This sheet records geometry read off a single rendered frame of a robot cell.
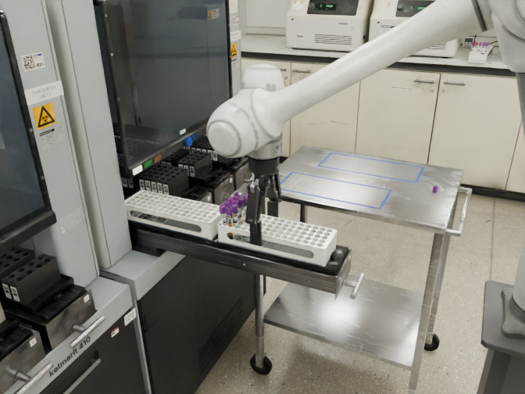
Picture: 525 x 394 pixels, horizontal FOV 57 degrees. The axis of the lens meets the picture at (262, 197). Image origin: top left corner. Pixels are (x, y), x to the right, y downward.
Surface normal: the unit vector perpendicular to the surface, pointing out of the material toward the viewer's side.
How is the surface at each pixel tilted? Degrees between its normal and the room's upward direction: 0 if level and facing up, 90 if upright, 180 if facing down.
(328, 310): 0
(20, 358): 90
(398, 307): 0
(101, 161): 90
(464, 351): 0
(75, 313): 90
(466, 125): 90
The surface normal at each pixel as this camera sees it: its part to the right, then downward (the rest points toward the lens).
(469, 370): -0.01, -0.90
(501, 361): -0.94, 0.17
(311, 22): -0.44, 0.41
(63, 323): 0.91, 0.18
